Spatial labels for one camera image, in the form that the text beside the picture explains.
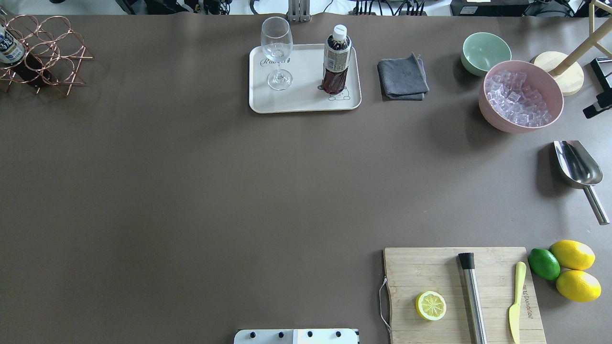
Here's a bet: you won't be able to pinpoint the green lime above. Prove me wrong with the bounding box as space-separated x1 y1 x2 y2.
527 248 560 281

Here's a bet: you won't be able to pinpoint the pink bowl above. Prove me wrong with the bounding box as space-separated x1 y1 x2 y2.
479 60 564 133

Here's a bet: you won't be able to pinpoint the steel ice scoop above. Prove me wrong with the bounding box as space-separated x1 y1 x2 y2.
553 140 611 225

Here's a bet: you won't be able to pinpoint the yellow lemon far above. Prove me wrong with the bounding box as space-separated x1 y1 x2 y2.
549 239 595 270

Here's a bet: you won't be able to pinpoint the copper wire bottle basket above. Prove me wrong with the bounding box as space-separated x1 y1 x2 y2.
1 14 95 97

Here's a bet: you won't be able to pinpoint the bamboo cutting board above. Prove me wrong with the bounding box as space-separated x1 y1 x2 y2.
384 247 527 344

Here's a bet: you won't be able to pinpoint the yellow plastic knife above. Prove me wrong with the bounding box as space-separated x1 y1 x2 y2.
508 261 526 344

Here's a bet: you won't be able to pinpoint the cream rabbit tray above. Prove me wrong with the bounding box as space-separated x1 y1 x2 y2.
249 43 361 114

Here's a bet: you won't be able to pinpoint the aluminium frame post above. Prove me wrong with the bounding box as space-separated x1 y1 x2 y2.
287 0 312 22

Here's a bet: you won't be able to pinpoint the clear wine glass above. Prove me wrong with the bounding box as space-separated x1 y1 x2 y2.
261 17 294 91

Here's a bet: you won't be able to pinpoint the steel muddler black tip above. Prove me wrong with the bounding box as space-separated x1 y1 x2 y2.
458 252 488 344

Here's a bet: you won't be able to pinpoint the wooden glass drying stand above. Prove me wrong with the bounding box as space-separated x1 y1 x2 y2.
531 0 612 96

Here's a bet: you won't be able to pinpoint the half lemon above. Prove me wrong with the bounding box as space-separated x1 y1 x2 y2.
415 291 447 322

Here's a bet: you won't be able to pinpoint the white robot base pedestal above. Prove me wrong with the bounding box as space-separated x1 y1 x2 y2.
233 328 360 344

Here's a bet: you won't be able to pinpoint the yellow lemon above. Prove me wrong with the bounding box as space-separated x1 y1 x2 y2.
556 269 601 302
549 239 595 270

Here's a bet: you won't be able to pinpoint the grey folded cloth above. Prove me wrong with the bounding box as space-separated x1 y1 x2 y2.
377 53 430 101

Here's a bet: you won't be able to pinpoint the black glass tray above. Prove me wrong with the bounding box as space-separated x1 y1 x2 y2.
590 57 612 91

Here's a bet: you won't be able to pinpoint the green bowl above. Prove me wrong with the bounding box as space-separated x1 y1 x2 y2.
461 32 512 76

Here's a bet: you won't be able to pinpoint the yellow lemon near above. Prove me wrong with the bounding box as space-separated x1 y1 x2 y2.
556 269 601 302

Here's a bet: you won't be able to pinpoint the clear ice cubes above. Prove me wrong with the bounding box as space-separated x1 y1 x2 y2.
484 70 553 127

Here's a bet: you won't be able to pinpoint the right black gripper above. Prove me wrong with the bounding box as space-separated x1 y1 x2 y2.
583 91 612 119

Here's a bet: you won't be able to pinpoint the tea bottle white cap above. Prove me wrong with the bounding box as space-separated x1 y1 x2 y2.
0 26 52 87

